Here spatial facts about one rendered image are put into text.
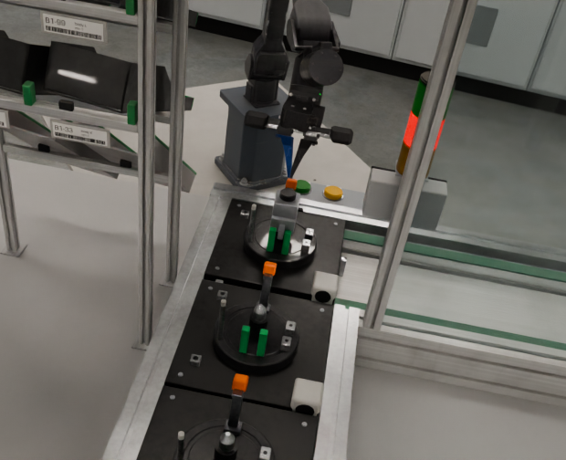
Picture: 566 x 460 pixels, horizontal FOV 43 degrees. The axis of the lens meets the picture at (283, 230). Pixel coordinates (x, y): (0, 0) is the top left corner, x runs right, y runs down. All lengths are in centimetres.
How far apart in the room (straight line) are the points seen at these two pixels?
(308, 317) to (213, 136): 78
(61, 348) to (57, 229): 33
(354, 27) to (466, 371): 323
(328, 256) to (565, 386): 48
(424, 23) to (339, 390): 331
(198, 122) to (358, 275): 73
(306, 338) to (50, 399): 43
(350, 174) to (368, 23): 257
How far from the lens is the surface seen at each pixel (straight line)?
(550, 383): 136
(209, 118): 197
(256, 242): 134
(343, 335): 124
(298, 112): 116
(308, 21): 123
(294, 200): 129
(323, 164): 183
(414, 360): 131
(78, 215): 160
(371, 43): 436
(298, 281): 130
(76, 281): 144
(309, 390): 110
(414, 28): 429
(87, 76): 109
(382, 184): 111
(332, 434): 111
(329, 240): 140
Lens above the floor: 184
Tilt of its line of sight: 38 degrees down
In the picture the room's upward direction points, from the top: 9 degrees clockwise
